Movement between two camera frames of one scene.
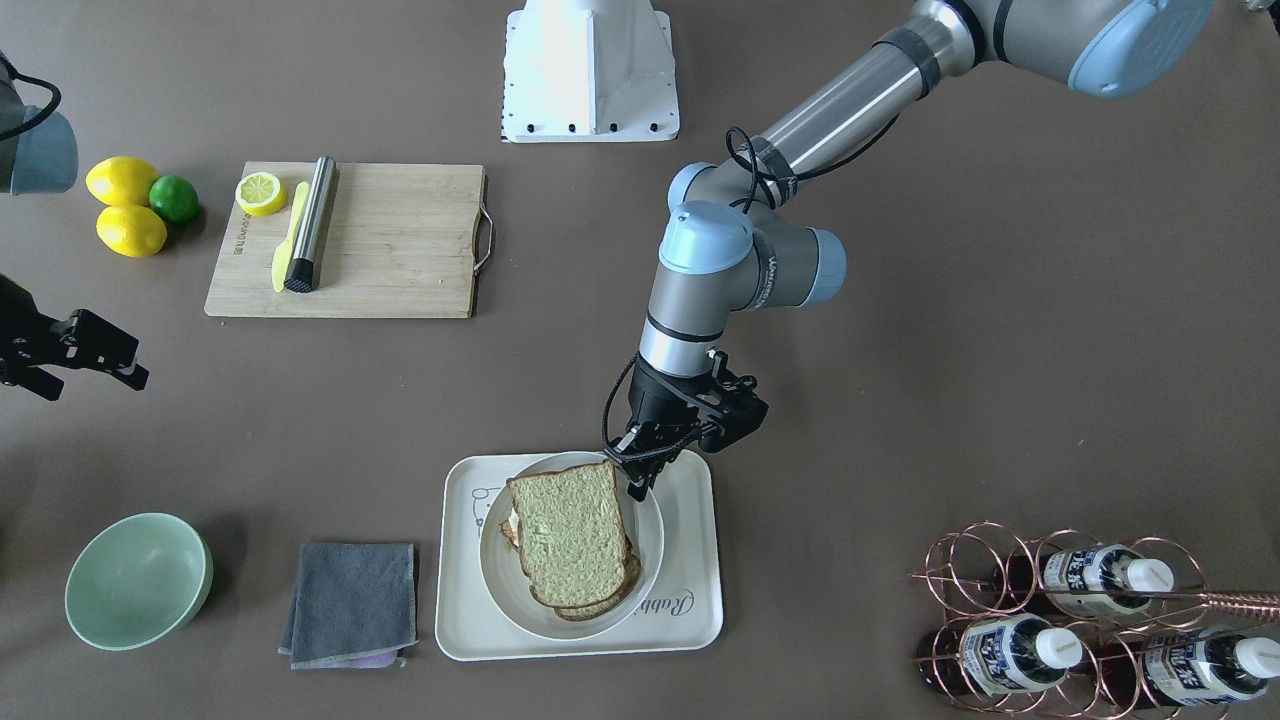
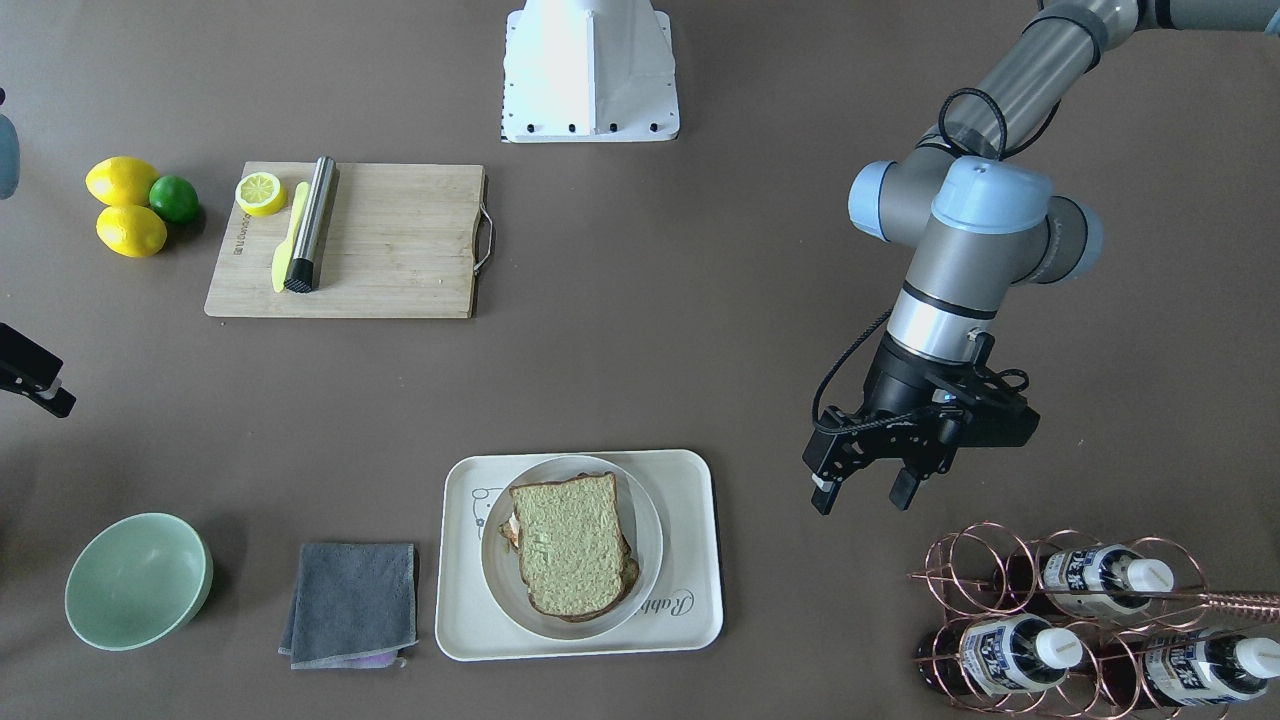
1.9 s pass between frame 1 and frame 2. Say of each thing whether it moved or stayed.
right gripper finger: moved
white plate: stayed
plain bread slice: stayed
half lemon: stayed
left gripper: moved
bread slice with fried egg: stayed
